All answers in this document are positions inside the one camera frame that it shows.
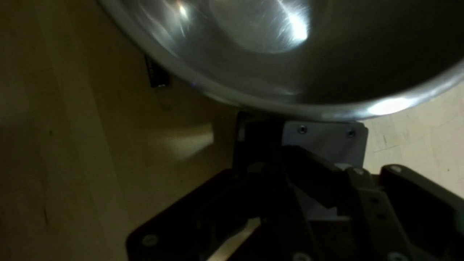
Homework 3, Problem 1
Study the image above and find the stainless steel mixing bowl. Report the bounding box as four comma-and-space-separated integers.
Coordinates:
96, 0, 464, 122

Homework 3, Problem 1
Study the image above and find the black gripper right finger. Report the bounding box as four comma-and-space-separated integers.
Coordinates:
349, 165, 464, 261

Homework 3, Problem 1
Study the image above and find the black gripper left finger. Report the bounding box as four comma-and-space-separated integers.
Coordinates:
126, 144, 349, 261

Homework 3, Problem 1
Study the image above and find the black copper-top battery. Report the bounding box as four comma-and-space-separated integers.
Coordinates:
144, 56, 171, 92

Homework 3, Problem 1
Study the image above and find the dark metal plate with screws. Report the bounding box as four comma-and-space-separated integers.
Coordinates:
233, 114, 370, 172

